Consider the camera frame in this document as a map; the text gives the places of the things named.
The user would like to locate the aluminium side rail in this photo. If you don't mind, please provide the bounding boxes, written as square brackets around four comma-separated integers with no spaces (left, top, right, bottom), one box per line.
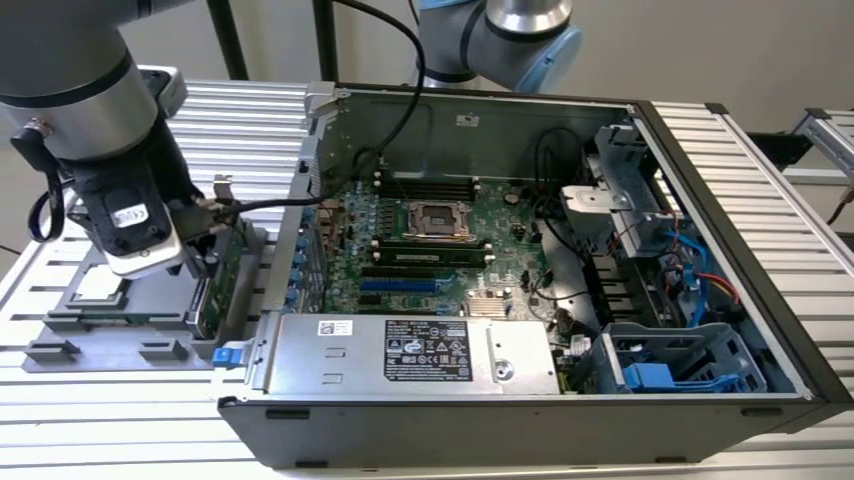
[745,106,854,226]

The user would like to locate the silver metal drive cage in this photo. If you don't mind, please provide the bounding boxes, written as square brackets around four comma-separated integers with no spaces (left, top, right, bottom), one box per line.
[558,124,682,259]

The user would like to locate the green RAM stick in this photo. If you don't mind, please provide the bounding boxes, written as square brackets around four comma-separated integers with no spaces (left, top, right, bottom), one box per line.
[49,310,186,326]

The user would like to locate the open grey PC case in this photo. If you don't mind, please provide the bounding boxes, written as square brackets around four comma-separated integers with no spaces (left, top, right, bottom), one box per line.
[216,79,854,471]

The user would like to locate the black frame post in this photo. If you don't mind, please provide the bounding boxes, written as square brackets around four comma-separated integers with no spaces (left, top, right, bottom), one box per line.
[311,0,352,84]
[204,0,252,81]

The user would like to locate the green motherboard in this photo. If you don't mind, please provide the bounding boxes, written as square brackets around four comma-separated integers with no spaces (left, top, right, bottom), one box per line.
[322,174,559,324]

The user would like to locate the metal CPU socket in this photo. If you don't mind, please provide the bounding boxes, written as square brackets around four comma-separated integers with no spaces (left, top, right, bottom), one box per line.
[398,199,476,239]

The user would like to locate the green graphics card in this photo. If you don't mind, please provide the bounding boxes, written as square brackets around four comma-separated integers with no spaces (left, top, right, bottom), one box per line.
[186,172,252,346]

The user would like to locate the black camera cable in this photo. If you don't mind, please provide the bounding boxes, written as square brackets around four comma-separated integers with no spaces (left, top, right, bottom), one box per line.
[192,0,428,221]

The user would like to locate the long black expansion slot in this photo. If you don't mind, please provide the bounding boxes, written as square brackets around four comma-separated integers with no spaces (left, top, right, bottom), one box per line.
[362,266,436,282]

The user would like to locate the blue expansion slot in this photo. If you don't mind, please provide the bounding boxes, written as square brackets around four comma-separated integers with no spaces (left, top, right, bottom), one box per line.
[359,281,436,297]

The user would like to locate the silver power supply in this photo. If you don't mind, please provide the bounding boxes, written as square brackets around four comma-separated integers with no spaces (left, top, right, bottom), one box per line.
[246,312,562,396]

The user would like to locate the blue disk bay latch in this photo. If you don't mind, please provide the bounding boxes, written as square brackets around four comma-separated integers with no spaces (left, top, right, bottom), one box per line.
[623,362,742,396]

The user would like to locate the small silver wrist camera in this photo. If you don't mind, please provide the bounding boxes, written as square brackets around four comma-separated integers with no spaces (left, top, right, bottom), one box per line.
[136,64,190,120]

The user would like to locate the silver CPU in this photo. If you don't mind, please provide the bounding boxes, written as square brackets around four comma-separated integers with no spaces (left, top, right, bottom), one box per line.
[65,264,132,304]

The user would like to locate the grey parts rack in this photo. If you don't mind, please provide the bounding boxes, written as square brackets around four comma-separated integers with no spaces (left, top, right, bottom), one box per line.
[19,199,282,374]

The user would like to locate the blue data cable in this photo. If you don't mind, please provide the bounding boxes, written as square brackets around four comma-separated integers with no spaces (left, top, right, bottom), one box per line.
[659,227,722,334]

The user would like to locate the red and yellow wires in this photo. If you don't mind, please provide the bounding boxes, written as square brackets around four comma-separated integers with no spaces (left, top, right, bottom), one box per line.
[703,272,743,307]

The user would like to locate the silver chipset heatsink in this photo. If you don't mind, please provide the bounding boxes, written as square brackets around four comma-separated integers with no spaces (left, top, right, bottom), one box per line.
[466,298,514,319]

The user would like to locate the dark RAM stick with label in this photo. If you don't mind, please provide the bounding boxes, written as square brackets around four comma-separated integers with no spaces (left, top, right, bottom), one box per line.
[378,248,488,267]

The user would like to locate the short black tool cable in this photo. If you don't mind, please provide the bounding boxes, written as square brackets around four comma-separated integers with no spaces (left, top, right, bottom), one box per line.
[9,117,73,245]

